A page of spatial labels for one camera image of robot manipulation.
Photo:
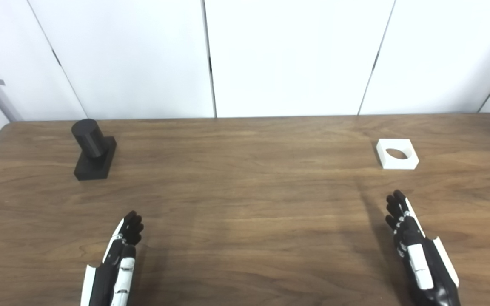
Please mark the white square piece with hole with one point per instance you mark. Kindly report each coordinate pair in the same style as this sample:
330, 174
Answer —
398, 163

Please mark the black peg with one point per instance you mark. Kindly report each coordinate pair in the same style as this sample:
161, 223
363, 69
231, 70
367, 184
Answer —
92, 144

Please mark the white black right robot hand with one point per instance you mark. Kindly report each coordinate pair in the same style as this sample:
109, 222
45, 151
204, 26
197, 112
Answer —
419, 263

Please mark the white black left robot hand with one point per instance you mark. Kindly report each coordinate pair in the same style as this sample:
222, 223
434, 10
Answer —
115, 259

